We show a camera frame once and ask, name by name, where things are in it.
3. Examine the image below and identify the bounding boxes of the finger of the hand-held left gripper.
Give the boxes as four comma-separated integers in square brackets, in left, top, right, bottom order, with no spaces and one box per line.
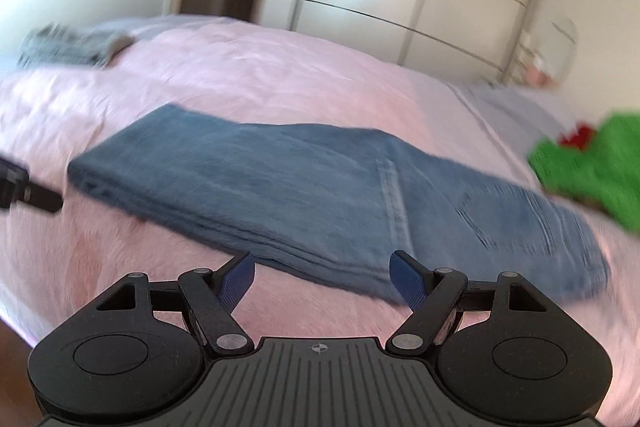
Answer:
[20,184,65,215]

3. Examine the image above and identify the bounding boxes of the blue denim jeans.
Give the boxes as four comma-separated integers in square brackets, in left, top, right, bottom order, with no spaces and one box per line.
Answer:
[67,103,611,305]

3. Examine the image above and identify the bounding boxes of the oval vanity mirror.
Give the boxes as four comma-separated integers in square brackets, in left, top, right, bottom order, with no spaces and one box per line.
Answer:
[517,14,579,86]

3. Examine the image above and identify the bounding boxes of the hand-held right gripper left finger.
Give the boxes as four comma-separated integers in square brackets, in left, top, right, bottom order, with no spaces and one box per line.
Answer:
[75,251,256,354]

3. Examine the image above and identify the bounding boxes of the grey folded garment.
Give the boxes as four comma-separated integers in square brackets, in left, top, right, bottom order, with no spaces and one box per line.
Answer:
[17,23,136,68]

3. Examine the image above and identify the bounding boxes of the green knit sweater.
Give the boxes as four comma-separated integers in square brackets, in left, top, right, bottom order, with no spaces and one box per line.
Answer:
[529,109,640,234]

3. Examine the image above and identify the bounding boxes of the red garment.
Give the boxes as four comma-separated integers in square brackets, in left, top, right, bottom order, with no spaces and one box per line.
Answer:
[557,122,596,151]

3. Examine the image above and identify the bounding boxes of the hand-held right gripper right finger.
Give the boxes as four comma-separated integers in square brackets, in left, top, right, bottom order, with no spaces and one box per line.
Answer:
[387,250,568,354]

